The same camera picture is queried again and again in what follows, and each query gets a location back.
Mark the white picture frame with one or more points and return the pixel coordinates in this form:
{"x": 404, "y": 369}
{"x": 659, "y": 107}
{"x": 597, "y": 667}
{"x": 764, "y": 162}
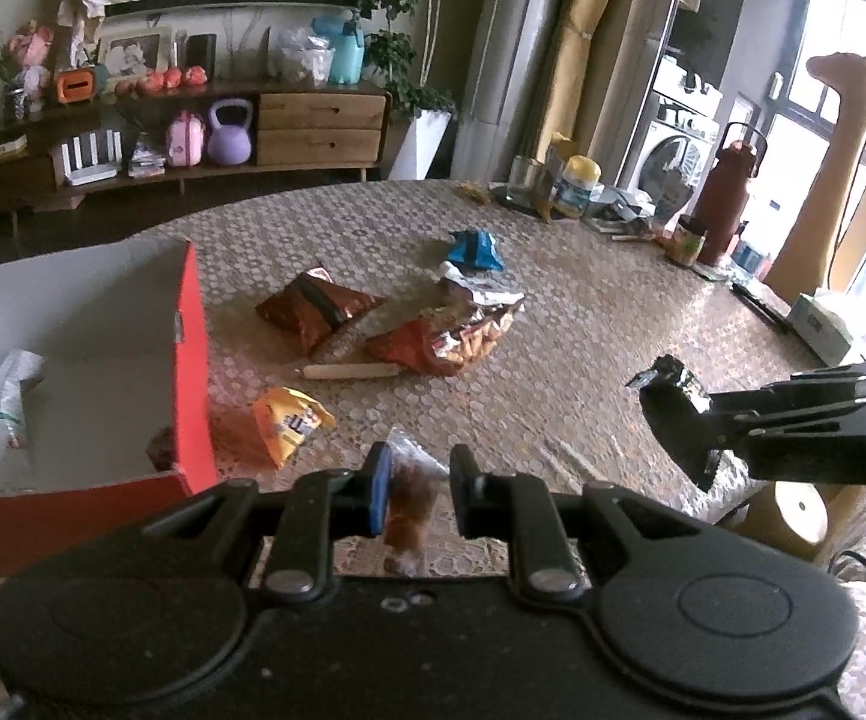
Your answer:
{"x": 132, "y": 54}

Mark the tissue box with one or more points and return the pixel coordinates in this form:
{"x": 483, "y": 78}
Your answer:
{"x": 819, "y": 326}

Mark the green potted tree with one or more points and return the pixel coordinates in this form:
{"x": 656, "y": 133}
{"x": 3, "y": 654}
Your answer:
{"x": 403, "y": 30}

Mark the brown red snack packet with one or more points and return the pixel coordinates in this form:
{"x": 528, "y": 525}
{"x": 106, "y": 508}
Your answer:
{"x": 313, "y": 307}

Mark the stack of magazines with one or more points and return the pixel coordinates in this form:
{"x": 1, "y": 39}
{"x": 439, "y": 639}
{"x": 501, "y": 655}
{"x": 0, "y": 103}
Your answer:
{"x": 628, "y": 210}

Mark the white router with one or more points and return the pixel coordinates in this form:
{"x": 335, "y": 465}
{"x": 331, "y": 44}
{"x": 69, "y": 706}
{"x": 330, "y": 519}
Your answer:
{"x": 89, "y": 165}

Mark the white washing machine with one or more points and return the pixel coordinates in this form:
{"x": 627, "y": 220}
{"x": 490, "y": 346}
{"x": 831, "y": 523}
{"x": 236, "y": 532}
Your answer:
{"x": 673, "y": 142}

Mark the yellow curtain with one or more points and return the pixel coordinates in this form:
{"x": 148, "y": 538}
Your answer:
{"x": 590, "y": 37}

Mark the clear packet brown snack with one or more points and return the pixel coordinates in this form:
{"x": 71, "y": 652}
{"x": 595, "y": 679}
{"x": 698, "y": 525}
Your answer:
{"x": 410, "y": 502}

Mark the wooden TV cabinet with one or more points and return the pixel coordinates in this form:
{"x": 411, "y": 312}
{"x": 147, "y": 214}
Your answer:
{"x": 320, "y": 120}

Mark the black speaker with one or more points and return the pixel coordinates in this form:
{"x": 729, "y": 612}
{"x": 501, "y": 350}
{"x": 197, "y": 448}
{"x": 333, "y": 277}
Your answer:
{"x": 200, "y": 52}

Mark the small cardboard box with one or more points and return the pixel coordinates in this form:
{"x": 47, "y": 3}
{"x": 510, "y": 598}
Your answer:
{"x": 5, "y": 151}

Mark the glass vase with greenery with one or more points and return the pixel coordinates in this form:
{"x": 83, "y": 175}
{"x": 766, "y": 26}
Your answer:
{"x": 9, "y": 94}

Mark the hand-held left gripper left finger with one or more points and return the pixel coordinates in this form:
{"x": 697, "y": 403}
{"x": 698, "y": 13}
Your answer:
{"x": 378, "y": 491}

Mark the yellow bottle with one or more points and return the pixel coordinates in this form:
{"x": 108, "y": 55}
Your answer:
{"x": 553, "y": 165}

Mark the beige giraffe toy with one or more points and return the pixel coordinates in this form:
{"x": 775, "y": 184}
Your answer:
{"x": 830, "y": 165}

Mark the pink bag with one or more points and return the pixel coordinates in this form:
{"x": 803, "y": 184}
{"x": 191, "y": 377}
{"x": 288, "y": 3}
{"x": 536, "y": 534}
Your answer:
{"x": 186, "y": 140}

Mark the orange slotted box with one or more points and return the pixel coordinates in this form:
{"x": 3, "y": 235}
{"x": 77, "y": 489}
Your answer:
{"x": 76, "y": 86}

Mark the clear plastic bag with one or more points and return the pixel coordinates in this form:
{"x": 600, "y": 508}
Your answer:
{"x": 305, "y": 56}

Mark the blue snack packet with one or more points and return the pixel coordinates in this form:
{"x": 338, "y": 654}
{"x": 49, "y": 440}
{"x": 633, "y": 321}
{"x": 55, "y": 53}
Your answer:
{"x": 476, "y": 249}

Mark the red cardboard box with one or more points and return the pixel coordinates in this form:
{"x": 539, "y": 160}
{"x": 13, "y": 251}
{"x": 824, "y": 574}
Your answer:
{"x": 102, "y": 315}

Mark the dark round tray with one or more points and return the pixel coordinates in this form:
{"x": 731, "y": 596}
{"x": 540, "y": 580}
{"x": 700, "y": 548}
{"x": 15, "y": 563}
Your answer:
{"x": 511, "y": 201}

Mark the small dark brown packet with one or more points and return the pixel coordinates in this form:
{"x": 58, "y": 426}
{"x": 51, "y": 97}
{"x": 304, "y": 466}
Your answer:
{"x": 161, "y": 446}

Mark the black tablet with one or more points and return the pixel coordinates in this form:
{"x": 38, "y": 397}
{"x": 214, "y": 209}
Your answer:
{"x": 759, "y": 304}

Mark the purple kettlebell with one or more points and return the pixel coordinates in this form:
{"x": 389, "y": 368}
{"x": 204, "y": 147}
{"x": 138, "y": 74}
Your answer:
{"x": 230, "y": 139}

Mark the clear drinking glass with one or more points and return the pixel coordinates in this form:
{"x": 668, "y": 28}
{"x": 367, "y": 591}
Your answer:
{"x": 526, "y": 176}

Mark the yellow lidded canister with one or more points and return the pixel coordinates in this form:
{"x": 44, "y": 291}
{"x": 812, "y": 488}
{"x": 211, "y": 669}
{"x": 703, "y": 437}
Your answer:
{"x": 579, "y": 191}

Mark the teal spray bottle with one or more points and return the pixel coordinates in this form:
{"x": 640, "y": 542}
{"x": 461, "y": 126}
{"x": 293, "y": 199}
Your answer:
{"x": 346, "y": 52}

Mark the white silver snack packet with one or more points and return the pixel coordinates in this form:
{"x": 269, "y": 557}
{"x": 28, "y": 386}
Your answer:
{"x": 478, "y": 283}

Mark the dark small snack packet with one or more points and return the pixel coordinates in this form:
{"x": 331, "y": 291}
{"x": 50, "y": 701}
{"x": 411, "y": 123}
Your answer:
{"x": 673, "y": 373}

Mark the wooden stick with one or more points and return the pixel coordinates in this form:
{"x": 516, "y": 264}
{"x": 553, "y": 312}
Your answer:
{"x": 350, "y": 372}

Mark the blue plastic container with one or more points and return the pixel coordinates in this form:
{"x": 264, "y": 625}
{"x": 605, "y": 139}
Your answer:
{"x": 325, "y": 25}

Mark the grey standing air conditioner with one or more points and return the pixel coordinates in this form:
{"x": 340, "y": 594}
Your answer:
{"x": 511, "y": 52}

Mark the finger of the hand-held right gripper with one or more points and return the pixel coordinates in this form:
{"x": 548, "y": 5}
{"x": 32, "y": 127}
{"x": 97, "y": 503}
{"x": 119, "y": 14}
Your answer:
{"x": 684, "y": 420}

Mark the red-brown thermos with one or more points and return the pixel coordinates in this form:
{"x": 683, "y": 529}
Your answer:
{"x": 725, "y": 202}

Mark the orange persimmon ornament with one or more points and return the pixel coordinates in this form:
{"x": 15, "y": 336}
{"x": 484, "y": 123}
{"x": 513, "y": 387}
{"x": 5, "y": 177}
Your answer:
{"x": 155, "y": 82}
{"x": 129, "y": 88}
{"x": 198, "y": 76}
{"x": 174, "y": 79}

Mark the orange chips packet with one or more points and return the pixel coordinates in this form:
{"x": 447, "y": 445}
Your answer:
{"x": 448, "y": 337}

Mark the beige round stool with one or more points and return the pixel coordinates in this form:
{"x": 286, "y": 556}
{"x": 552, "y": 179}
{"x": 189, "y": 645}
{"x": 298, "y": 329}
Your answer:
{"x": 793, "y": 517}

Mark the pink doll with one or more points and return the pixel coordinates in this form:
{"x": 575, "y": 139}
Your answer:
{"x": 31, "y": 56}

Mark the dried yellow sprig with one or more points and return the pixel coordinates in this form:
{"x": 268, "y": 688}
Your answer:
{"x": 475, "y": 191}

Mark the stack of booklets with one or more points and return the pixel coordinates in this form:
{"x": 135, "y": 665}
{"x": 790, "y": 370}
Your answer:
{"x": 147, "y": 161}

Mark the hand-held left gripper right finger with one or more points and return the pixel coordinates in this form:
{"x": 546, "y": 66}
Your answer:
{"x": 466, "y": 495}

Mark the white planter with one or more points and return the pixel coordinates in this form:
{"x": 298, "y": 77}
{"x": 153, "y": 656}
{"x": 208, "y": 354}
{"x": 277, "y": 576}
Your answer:
{"x": 419, "y": 144}

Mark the yellow snack packet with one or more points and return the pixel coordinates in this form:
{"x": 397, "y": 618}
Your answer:
{"x": 290, "y": 424}

